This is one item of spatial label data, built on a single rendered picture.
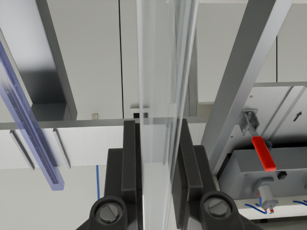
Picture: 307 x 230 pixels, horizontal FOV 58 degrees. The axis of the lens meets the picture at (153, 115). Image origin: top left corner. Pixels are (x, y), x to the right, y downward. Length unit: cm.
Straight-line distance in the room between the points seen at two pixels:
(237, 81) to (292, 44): 207
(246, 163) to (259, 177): 4
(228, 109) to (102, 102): 168
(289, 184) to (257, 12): 38
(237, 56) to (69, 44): 181
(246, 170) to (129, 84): 163
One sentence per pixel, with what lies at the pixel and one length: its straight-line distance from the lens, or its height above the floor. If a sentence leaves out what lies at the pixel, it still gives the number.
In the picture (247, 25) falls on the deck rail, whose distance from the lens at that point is 39.
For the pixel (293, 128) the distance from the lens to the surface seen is 57.
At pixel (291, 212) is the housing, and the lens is 75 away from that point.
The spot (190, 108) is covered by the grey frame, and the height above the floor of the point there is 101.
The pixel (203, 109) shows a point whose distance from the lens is 78.
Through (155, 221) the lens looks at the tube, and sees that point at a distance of 16.
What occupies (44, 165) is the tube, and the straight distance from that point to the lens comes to 32.
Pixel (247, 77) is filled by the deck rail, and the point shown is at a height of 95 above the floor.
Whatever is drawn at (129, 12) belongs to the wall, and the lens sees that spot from 216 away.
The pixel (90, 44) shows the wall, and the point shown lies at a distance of 212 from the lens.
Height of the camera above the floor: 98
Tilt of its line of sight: 4 degrees up
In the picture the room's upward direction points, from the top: 178 degrees clockwise
